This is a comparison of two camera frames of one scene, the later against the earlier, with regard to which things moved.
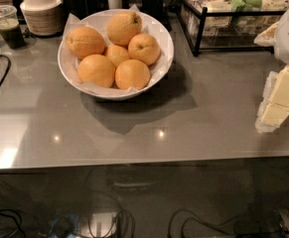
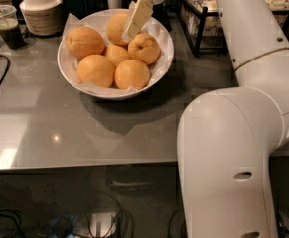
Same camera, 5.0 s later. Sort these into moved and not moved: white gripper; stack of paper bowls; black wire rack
Moved: white gripper
Not moved: stack of paper bowls; black wire rack
